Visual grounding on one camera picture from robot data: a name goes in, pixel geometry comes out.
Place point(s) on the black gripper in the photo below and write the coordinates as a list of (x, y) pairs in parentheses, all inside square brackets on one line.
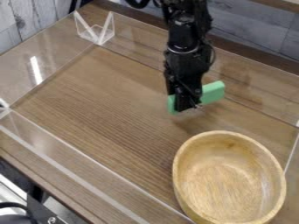
[(183, 71)]

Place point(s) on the green rectangular block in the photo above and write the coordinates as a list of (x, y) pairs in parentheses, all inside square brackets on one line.
[(212, 93)]

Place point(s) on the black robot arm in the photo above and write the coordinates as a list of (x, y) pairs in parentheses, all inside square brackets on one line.
[(188, 21)]

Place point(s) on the wooden bowl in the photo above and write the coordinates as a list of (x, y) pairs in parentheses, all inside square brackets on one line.
[(227, 179)]

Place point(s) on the clear acrylic enclosure walls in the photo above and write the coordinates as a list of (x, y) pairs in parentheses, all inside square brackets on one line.
[(86, 131)]

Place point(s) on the clear acrylic corner bracket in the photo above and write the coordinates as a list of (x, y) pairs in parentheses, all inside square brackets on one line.
[(96, 34)]

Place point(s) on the black metal table bracket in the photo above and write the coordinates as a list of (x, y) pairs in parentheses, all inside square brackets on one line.
[(42, 215)]

